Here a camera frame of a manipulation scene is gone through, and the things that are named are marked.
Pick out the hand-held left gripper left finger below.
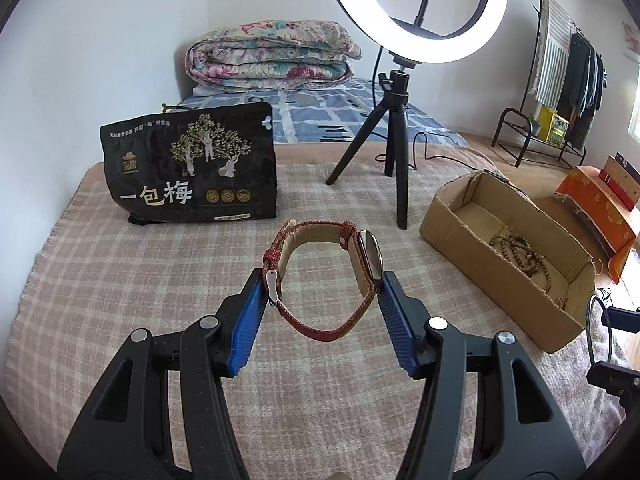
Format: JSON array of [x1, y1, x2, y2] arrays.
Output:
[[56, 271, 273, 480]]

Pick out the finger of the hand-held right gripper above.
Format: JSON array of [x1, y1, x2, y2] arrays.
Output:
[[587, 360, 640, 401], [602, 306, 640, 333]]

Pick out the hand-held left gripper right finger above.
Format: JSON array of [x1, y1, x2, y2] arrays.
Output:
[[375, 270, 588, 480]]

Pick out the dark thin bangle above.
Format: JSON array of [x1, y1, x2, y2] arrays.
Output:
[[586, 294, 618, 368]]

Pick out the red strap wristwatch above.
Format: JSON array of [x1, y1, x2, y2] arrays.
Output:
[[262, 218, 385, 344]]

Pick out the cardboard box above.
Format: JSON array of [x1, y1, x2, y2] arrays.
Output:
[[419, 170, 597, 355]]

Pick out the wooden bead bracelet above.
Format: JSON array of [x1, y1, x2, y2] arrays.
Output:
[[489, 232, 553, 293]]

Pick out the plaid blanket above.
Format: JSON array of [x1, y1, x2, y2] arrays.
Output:
[[5, 147, 636, 480]]

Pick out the orange cloth covered table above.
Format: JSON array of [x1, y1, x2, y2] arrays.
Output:
[[554, 165, 640, 286]]

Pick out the tan gift box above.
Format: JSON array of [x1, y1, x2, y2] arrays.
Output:
[[599, 155, 640, 211]]

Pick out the dark flat box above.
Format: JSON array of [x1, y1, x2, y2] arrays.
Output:
[[615, 152, 640, 181]]

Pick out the black printed snack bag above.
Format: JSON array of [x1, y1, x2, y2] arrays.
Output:
[[99, 101, 278, 226]]

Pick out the black tripod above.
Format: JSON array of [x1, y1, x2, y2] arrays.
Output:
[[325, 62, 421, 231]]

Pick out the yellow crate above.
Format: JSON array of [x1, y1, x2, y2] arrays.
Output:
[[537, 105, 570, 145]]

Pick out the window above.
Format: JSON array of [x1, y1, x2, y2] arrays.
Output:
[[627, 62, 640, 141]]

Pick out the blue checked mattress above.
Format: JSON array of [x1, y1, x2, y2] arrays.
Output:
[[177, 77, 471, 148]]

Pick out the hanging dark clothes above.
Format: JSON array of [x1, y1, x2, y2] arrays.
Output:
[[557, 32, 608, 150]]

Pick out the striped towel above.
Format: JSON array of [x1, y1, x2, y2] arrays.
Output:
[[530, 0, 573, 106]]

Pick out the folded floral quilt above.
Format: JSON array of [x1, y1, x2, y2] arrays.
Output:
[[186, 20, 362, 93]]

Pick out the black cable with switch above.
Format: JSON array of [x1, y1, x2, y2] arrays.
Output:
[[407, 132, 493, 171]]

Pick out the white ring light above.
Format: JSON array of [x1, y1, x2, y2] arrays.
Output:
[[321, 0, 510, 65]]

